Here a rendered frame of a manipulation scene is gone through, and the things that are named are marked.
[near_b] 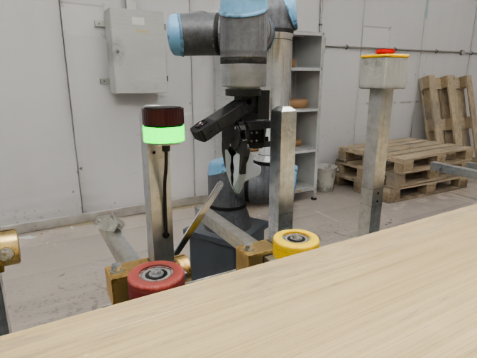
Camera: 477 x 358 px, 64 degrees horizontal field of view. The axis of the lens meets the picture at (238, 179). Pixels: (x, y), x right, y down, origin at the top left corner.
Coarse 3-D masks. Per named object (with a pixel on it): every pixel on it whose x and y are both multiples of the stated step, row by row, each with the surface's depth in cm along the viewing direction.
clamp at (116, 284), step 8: (176, 256) 67; (184, 256) 67; (128, 264) 64; (136, 264) 64; (184, 264) 66; (128, 272) 62; (112, 280) 60; (120, 280) 60; (112, 288) 60; (120, 288) 60; (112, 296) 60; (120, 296) 61; (112, 304) 61
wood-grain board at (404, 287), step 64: (320, 256) 60; (384, 256) 60; (448, 256) 60; (64, 320) 45; (128, 320) 45; (192, 320) 45; (256, 320) 45; (320, 320) 45; (384, 320) 45; (448, 320) 45
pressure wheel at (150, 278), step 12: (144, 264) 57; (156, 264) 57; (168, 264) 57; (132, 276) 53; (144, 276) 54; (156, 276) 53; (168, 276) 54; (180, 276) 53; (132, 288) 52; (144, 288) 51; (156, 288) 51; (168, 288) 51
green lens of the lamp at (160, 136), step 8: (144, 128) 54; (152, 128) 53; (160, 128) 53; (168, 128) 53; (176, 128) 54; (184, 128) 56; (144, 136) 54; (152, 136) 53; (160, 136) 53; (168, 136) 53; (176, 136) 54; (184, 136) 56
